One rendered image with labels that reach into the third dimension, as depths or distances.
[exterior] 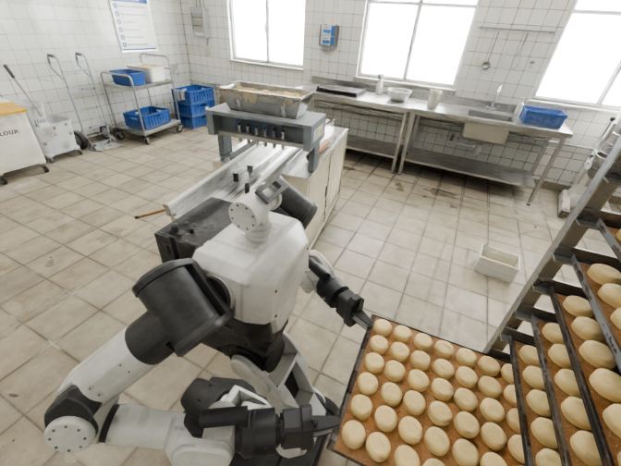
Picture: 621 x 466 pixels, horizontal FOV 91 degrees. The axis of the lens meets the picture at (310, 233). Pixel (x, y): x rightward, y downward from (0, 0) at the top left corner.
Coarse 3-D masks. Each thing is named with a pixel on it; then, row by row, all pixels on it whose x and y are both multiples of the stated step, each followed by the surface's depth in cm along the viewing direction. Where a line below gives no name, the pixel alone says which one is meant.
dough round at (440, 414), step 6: (432, 402) 72; (438, 402) 72; (432, 408) 71; (438, 408) 71; (444, 408) 71; (432, 414) 69; (438, 414) 69; (444, 414) 70; (450, 414) 70; (432, 420) 69; (438, 420) 68; (444, 420) 69; (450, 420) 69
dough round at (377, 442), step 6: (378, 432) 66; (372, 438) 65; (378, 438) 65; (384, 438) 65; (366, 444) 64; (372, 444) 64; (378, 444) 64; (384, 444) 64; (372, 450) 63; (378, 450) 63; (384, 450) 63; (390, 450) 63; (372, 456) 62; (378, 456) 62; (384, 456) 62
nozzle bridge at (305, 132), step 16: (208, 112) 196; (224, 112) 193; (240, 112) 196; (208, 128) 202; (224, 128) 208; (288, 128) 194; (304, 128) 182; (320, 128) 199; (224, 144) 219; (288, 144) 195; (304, 144) 188
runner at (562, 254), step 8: (560, 248) 64; (568, 248) 64; (576, 248) 63; (560, 256) 65; (568, 256) 65; (576, 256) 64; (584, 256) 63; (592, 256) 63; (600, 256) 62; (608, 256) 62; (568, 264) 63; (608, 264) 62; (616, 264) 62
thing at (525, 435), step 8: (512, 344) 76; (528, 344) 78; (512, 352) 75; (512, 360) 74; (512, 368) 72; (520, 384) 69; (520, 392) 68; (520, 400) 65; (520, 408) 64; (520, 416) 63; (520, 424) 62; (520, 432) 61; (528, 432) 61; (528, 440) 60; (528, 448) 58; (528, 456) 56; (528, 464) 55
